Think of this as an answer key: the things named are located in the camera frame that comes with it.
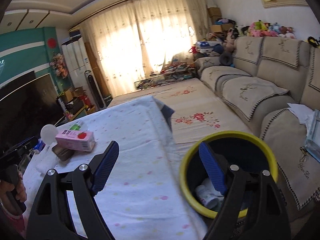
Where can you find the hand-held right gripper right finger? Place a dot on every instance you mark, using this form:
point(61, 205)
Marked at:
point(212, 170)

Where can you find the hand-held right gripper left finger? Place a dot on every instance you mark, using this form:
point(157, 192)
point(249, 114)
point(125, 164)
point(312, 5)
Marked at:
point(106, 167)

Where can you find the white bottle brown label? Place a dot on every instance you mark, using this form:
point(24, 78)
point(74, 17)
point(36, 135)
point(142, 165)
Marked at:
point(207, 197)

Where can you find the black bin yellow rim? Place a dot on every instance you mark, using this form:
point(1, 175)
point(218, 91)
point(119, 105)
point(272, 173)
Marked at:
point(225, 135)

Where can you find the pink milk carton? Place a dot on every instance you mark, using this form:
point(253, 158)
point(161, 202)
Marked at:
point(75, 140)

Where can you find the white paper bowl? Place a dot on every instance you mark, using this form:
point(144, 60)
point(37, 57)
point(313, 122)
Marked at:
point(48, 133)

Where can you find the grey metal tin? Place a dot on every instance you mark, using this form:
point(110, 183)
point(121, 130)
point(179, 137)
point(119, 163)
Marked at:
point(62, 153)

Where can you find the green and white bottle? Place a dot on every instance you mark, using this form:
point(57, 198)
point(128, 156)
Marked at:
point(76, 126)

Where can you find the person's left hand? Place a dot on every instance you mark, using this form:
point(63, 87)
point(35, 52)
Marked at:
point(6, 188)

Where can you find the white dotted tablecloth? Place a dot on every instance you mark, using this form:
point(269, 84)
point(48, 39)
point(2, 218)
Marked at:
point(130, 155)

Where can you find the blue tissue pack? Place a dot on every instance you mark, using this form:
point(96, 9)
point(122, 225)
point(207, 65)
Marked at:
point(40, 147)

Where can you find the large flat television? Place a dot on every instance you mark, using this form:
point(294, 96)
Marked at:
point(27, 110)

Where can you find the beige floral mattress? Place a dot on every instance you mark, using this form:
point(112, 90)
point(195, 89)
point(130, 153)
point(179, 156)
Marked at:
point(195, 105)

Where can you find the pile of boxes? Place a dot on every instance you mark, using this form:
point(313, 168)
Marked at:
point(75, 100)

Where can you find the black and white tower fan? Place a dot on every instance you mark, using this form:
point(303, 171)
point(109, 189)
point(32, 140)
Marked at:
point(93, 90)

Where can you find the small black television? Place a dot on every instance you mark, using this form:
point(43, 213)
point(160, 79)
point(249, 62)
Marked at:
point(17, 78)

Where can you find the beige sofa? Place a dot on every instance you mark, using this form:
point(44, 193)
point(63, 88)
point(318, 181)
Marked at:
point(262, 85)

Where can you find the white paper sheets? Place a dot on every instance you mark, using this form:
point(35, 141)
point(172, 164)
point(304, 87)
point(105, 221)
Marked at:
point(300, 112)

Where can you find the clear plastic packet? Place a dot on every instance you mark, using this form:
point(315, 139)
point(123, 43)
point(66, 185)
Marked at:
point(313, 140)

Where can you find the hanging flower decoration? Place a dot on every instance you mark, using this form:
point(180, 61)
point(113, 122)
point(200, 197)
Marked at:
point(58, 65)

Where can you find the grey neck pillow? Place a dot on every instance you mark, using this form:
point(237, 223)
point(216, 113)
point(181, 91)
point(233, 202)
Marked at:
point(226, 58)

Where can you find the blue star-print bag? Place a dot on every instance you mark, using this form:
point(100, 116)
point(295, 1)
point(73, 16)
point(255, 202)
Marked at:
point(206, 47)

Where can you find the stacked flat boxes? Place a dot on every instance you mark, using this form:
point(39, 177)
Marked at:
point(75, 32)

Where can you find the cream embroidered curtains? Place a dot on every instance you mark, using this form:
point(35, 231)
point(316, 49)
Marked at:
point(150, 30)

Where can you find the row of plush toys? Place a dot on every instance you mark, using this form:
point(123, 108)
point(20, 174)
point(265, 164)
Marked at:
point(265, 28)

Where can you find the stack of cardboard boxes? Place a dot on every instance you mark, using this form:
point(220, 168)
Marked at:
point(217, 17)

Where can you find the black yellow plush toy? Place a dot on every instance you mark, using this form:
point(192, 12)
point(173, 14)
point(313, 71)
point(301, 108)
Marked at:
point(313, 42)

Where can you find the red round wall decoration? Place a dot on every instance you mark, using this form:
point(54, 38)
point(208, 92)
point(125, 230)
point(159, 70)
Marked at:
point(51, 43)

